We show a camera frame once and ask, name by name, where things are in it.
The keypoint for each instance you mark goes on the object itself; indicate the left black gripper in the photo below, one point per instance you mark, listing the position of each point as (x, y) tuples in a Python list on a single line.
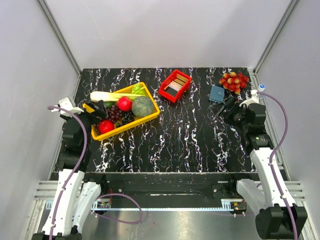
[(100, 111)]

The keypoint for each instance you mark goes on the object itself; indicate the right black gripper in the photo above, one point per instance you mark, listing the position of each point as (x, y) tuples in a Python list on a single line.
[(231, 104)]

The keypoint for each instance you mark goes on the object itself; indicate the blue card holder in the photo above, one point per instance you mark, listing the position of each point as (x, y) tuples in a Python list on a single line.
[(217, 94)]

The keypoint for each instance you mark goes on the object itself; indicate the red plastic bin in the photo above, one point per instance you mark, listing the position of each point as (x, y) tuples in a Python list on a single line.
[(170, 94)]

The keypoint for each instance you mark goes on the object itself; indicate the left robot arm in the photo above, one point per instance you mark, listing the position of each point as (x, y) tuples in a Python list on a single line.
[(77, 189)]

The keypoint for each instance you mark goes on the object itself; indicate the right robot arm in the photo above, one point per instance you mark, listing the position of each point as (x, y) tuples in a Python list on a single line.
[(277, 215)]

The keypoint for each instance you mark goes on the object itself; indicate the stack of credit cards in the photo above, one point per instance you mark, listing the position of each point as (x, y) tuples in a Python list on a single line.
[(177, 83)]

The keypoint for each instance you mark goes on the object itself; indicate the green lime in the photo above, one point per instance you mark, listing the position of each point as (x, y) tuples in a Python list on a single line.
[(109, 104)]

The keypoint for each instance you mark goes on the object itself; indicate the red apple lower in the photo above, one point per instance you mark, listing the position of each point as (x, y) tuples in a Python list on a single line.
[(106, 126)]

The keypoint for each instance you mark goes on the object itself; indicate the red apple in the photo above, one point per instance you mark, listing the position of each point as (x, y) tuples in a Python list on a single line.
[(106, 126), (124, 104)]

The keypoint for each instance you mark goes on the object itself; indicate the purple grape bunch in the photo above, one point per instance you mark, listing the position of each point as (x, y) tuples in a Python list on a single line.
[(114, 114)]

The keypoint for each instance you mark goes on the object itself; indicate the white green leek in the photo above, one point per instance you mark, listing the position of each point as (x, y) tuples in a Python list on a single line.
[(137, 91)]

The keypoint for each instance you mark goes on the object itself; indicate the red apple upper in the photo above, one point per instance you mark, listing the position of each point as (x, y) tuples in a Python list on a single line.
[(124, 104)]

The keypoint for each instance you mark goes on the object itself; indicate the dark blue grape bunch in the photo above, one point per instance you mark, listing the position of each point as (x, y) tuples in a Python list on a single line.
[(125, 118)]

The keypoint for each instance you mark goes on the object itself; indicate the lychee fruit cluster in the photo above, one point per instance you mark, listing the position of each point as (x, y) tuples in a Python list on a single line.
[(234, 82)]

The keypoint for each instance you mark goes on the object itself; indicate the clear water bottle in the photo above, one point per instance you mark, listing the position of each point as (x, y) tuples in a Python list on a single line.
[(260, 88)]

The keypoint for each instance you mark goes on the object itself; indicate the green cantaloupe melon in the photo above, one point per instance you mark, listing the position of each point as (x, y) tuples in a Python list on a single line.
[(142, 106)]

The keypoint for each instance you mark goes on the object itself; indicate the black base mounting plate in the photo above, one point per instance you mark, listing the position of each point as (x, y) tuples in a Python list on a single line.
[(206, 185)]

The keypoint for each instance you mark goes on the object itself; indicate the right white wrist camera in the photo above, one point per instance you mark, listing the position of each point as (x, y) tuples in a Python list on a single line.
[(254, 99)]

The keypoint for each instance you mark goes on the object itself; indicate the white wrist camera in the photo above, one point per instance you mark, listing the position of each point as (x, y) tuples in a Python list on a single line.
[(254, 99), (69, 105)]

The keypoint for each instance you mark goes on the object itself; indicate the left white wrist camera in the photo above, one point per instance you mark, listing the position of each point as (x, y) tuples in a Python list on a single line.
[(69, 105)]

